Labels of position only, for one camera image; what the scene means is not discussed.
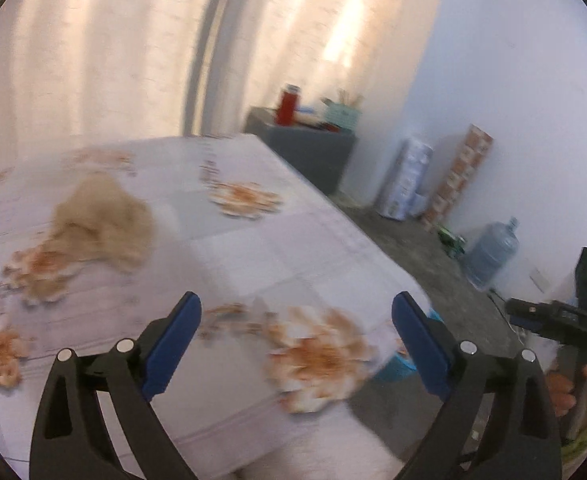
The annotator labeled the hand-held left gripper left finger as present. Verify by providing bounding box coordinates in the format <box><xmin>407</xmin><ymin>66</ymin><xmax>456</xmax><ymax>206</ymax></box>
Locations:
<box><xmin>28</xmin><ymin>291</ymin><xmax>203</xmax><ymax>480</ymax></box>

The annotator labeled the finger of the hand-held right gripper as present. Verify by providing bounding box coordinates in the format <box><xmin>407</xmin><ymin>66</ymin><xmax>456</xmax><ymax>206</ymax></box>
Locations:
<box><xmin>504</xmin><ymin>298</ymin><xmax>557</xmax><ymax>335</ymax></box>

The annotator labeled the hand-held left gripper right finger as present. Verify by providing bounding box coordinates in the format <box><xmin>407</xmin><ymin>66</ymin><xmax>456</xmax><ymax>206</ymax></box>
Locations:
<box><xmin>392</xmin><ymin>291</ymin><xmax>563</xmax><ymax>480</ymax></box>

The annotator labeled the person's right hand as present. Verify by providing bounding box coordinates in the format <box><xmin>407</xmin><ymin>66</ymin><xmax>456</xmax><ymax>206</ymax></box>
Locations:
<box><xmin>545</xmin><ymin>361</ymin><xmax>587</xmax><ymax>417</ymax></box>

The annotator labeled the large water jug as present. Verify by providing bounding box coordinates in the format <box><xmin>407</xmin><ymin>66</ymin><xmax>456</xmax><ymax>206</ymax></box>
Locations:
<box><xmin>463</xmin><ymin>217</ymin><xmax>520</xmax><ymax>291</ymax></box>

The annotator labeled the small green toy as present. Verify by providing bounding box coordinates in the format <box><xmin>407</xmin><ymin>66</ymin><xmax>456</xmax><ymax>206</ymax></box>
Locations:
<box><xmin>436</xmin><ymin>225</ymin><xmax>467</xmax><ymax>259</ymax></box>

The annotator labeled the person's green patterned clothing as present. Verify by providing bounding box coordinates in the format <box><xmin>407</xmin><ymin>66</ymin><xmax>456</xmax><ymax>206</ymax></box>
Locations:
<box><xmin>561</xmin><ymin>405</ymin><xmax>587</xmax><ymax>468</ymax></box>

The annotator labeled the floral bed sheet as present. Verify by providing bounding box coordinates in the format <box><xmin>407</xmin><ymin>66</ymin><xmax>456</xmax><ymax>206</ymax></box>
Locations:
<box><xmin>0</xmin><ymin>132</ymin><xmax>431</xmax><ymax>480</ymax></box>

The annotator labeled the beige crumpled cloth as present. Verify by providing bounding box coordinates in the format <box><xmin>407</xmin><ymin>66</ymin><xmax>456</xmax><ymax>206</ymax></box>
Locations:
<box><xmin>48</xmin><ymin>172</ymin><xmax>157</xmax><ymax>276</ymax></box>

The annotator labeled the brick patterned box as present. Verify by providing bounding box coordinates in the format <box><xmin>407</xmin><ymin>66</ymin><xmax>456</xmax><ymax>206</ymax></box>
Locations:
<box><xmin>421</xmin><ymin>124</ymin><xmax>494</xmax><ymax>233</ymax></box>

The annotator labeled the white and blue carton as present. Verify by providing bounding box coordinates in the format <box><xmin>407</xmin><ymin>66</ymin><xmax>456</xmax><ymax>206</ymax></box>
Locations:
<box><xmin>376</xmin><ymin>135</ymin><xmax>434</xmax><ymax>221</ymax></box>

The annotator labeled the grey cabinet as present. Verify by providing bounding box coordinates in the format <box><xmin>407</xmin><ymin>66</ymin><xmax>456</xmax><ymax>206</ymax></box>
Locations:
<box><xmin>246</xmin><ymin>106</ymin><xmax>359</xmax><ymax>196</ymax></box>

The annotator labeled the green perforated holder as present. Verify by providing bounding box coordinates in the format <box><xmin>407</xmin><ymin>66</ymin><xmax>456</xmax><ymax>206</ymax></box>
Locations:
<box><xmin>323</xmin><ymin>100</ymin><xmax>363</xmax><ymax>133</ymax></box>

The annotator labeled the bundle of wooden sticks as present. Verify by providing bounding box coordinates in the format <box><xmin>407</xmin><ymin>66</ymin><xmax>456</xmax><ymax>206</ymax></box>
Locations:
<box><xmin>336</xmin><ymin>89</ymin><xmax>365</xmax><ymax>109</ymax></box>

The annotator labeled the red bottle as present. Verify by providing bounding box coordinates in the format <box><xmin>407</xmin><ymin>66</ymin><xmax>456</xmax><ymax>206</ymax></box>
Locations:
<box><xmin>275</xmin><ymin>85</ymin><xmax>301</xmax><ymax>127</ymax></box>

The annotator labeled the light curtain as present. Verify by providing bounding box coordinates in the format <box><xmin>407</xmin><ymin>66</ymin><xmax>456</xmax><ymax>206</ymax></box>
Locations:
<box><xmin>0</xmin><ymin>0</ymin><xmax>449</xmax><ymax>171</ymax></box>

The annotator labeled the black cable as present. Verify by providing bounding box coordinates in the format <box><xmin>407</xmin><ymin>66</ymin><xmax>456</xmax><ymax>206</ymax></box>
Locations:
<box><xmin>487</xmin><ymin>287</ymin><xmax>527</xmax><ymax>346</ymax></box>

